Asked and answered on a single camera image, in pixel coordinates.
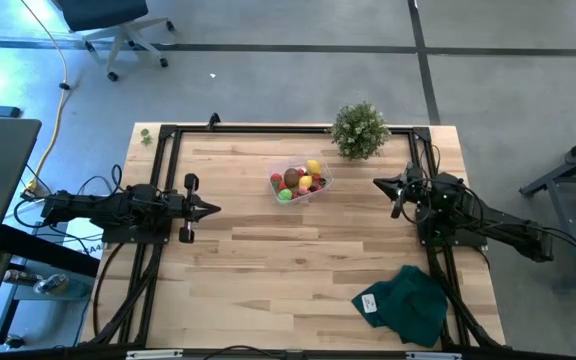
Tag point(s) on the grey metal cart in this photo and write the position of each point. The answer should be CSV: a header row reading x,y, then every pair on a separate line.
x,y
555,174

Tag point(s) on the black desk beam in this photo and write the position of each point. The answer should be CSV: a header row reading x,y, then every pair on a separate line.
x,y
43,250

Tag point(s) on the brown toy kiwi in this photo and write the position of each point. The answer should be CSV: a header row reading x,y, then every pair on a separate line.
x,y
291,177

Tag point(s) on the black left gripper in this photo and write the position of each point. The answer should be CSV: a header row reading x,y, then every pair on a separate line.
x,y
188,206

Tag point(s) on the dark office chair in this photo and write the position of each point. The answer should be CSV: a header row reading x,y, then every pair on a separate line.
x,y
103,10

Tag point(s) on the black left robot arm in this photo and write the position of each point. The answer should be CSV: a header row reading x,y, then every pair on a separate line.
x,y
108,210

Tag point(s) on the bright green toy fruit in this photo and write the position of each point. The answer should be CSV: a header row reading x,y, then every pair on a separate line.
x,y
284,195

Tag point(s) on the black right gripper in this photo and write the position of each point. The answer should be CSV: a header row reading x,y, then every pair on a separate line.
x,y
410,192

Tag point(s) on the white label strip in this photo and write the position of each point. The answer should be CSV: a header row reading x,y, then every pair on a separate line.
x,y
433,356
155,354

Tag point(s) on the small green potted plant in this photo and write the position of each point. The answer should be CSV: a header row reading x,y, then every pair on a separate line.
x,y
359,131

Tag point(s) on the shiny clear bottle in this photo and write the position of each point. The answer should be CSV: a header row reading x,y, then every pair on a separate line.
x,y
50,285

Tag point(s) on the white printed box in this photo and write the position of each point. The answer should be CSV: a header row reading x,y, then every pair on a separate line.
x,y
75,239

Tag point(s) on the grey metal shelf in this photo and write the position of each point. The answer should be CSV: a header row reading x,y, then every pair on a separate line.
x,y
23,305

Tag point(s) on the red-green apple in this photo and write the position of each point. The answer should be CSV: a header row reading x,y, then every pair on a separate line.
x,y
276,177

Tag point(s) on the black clamp knob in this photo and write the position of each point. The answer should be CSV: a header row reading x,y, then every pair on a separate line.
x,y
213,121

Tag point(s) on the clear plastic tupperware container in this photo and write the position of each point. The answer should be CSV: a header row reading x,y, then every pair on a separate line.
x,y
325,192

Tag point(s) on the yellow toy lemon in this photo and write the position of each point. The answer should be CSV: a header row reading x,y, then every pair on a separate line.
x,y
313,166
306,181

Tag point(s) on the dark green cloth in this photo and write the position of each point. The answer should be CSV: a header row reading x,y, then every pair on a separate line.
x,y
408,305

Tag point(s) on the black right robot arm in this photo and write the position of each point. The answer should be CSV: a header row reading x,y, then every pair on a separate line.
x,y
508,230

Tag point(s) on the pink toy fruit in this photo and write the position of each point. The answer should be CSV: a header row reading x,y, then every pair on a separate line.
x,y
303,190

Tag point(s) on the black aluminium table frame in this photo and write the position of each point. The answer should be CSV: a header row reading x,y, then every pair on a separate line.
x,y
268,129

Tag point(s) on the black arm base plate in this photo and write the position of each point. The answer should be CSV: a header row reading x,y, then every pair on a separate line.
x,y
138,237
448,241

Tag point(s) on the black table edge bar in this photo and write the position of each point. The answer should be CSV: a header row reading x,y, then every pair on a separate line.
x,y
358,357

